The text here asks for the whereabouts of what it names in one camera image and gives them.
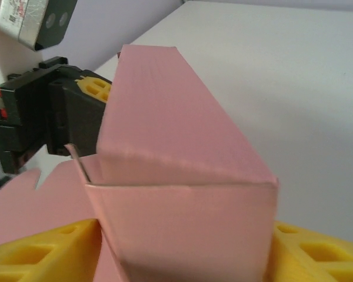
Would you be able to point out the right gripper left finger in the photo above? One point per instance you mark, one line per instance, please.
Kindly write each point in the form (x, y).
(32, 258)

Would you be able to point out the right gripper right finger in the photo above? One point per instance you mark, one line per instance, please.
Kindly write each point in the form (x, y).
(317, 255)

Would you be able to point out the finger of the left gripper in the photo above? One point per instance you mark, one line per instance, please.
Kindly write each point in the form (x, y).
(76, 117)

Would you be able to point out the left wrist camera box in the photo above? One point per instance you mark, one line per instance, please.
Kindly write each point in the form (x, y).
(23, 23)

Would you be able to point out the pink paper box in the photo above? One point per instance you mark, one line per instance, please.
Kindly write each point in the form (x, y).
(170, 117)

